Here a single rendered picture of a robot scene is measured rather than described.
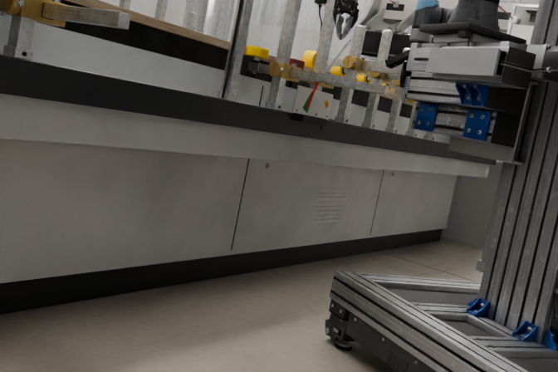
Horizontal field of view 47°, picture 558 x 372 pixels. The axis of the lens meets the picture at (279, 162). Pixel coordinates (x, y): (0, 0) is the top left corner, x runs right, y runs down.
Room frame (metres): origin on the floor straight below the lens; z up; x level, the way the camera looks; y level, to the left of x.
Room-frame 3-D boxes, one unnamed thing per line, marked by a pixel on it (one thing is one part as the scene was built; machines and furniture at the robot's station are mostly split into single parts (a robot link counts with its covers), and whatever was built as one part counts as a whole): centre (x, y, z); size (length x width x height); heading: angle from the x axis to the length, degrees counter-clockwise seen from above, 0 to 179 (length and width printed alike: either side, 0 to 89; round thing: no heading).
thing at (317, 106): (2.42, -0.09, 0.75); 0.26 x 0.01 x 0.10; 147
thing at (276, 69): (2.27, 0.04, 0.84); 0.13 x 0.06 x 0.05; 147
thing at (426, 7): (2.30, -0.41, 1.12); 0.09 x 0.08 x 0.11; 91
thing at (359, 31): (2.67, -0.22, 0.86); 0.03 x 0.03 x 0.48; 57
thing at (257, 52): (2.37, 0.15, 0.85); 0.08 x 0.08 x 0.11
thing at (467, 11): (1.96, -0.49, 1.09); 0.15 x 0.15 x 0.10
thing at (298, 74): (2.26, -0.01, 0.83); 0.43 x 0.03 x 0.04; 57
